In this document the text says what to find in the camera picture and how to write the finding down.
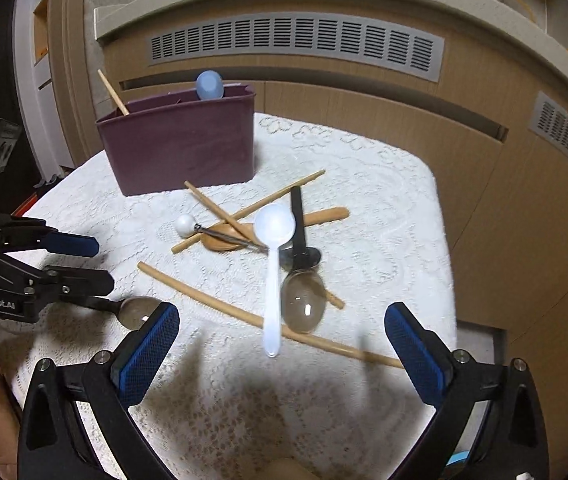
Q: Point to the white lace tablecloth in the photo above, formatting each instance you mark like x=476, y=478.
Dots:
x=219, y=408

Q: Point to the white plastic spoon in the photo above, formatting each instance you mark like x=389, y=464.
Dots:
x=274, y=227

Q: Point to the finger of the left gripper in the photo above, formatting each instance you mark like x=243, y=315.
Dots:
x=40, y=287
x=71, y=243

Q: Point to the blue plastic spoon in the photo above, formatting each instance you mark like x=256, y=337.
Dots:
x=209, y=86

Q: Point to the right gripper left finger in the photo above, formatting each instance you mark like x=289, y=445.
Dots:
x=139, y=356

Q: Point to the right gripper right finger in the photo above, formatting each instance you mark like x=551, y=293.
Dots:
x=423, y=355

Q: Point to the purple plastic utensil holder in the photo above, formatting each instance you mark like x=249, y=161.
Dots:
x=165, y=140

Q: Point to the white ball stick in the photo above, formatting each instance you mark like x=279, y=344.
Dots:
x=188, y=226

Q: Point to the black handled metal spoon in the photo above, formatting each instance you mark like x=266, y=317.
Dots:
x=131, y=312
x=299, y=256

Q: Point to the wooden spoon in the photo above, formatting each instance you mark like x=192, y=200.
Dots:
x=314, y=219

